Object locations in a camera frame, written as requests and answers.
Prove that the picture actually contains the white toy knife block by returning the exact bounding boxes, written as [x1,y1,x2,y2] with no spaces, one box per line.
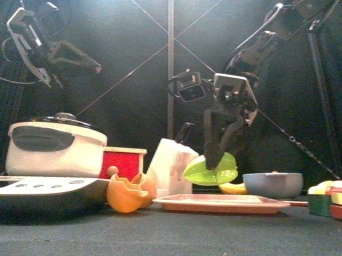
[145,137,200,198]

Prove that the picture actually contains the yellow banana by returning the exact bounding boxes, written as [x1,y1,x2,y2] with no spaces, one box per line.
[217,182,248,196]

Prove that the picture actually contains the blue-grey toy bowl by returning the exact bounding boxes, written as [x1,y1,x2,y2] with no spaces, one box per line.
[241,171,304,200]

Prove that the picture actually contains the black cooker lid with knob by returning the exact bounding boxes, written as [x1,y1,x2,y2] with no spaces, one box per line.
[29,111,93,130]

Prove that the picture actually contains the orange cracked eggshell half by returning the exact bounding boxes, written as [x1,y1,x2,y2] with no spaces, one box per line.
[105,173,149,214]
[130,172,157,210]

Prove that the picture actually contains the red box with wooden lid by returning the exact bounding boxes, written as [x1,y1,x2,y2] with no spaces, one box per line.
[97,146,148,183]

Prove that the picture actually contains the pale yellow toy piece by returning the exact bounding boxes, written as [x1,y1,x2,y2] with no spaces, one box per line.
[307,180,335,196]

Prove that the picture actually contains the small wooden knob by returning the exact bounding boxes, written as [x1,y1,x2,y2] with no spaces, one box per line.
[105,165,120,178]

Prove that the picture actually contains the white toy rice cooker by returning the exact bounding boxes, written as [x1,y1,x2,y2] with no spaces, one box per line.
[3,120,109,178]

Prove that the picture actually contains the red toy block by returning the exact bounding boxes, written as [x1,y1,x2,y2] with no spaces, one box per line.
[328,203,342,221]

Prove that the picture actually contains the white grey toy stove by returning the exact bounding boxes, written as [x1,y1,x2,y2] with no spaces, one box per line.
[0,175,110,215]

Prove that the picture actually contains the black toy knife handle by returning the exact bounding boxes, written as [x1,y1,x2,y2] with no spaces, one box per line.
[173,121,196,145]

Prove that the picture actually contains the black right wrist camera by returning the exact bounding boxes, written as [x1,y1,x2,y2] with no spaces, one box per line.
[168,69,209,103]

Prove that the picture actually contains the thin wire with turnbuckle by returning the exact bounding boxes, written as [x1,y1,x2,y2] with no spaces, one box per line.
[128,0,342,182]

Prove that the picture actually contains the thin plain wire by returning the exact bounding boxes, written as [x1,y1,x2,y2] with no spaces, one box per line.
[73,0,224,117]

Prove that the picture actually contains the pink tray with red handle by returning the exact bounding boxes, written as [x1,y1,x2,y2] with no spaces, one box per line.
[152,193,309,215]

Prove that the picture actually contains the black stand post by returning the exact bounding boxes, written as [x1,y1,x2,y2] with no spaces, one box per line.
[305,19,342,181]

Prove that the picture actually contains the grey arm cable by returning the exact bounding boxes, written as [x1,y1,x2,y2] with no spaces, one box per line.
[228,2,285,68]

